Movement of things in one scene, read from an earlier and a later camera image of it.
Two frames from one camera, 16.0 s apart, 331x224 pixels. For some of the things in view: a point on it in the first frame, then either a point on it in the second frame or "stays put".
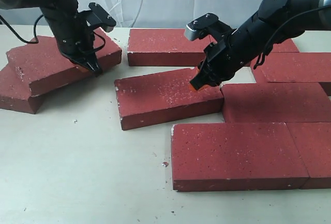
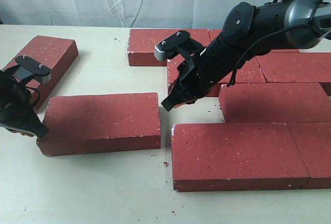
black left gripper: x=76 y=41 → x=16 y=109
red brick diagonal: x=41 y=62 → x=102 y=123
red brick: x=275 y=102 stays put
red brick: x=156 y=98 → x=172 y=70
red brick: x=165 y=47 stays put
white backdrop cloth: x=147 y=1 stays put
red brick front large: x=230 y=157 stays put
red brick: x=313 y=141 stays put
